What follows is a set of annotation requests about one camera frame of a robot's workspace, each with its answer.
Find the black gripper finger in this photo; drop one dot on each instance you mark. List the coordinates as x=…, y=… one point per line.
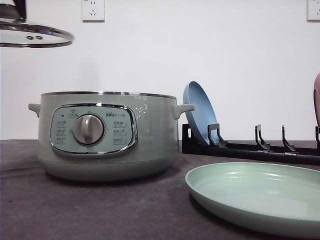
x=13, y=11

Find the glass steamer lid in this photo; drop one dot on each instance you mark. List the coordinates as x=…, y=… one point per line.
x=21, y=34

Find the grey table mat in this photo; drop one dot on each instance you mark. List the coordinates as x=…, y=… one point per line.
x=36, y=205

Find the white wall socket right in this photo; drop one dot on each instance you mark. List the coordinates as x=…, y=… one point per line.
x=311, y=12

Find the white wall socket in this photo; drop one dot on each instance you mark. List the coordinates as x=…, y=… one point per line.
x=311, y=12
x=93, y=11

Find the blue plate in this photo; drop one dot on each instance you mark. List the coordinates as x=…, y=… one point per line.
x=203, y=114

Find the green plate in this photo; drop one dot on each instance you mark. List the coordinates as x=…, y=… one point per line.
x=279, y=196

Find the pink plate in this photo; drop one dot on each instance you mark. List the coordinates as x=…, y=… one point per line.
x=316, y=98

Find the white wall socket left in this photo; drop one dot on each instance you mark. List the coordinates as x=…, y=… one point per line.
x=93, y=11

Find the black plate rack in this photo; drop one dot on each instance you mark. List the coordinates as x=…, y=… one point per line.
x=217, y=146

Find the green electric steamer pot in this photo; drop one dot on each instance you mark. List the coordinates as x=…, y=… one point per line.
x=108, y=136

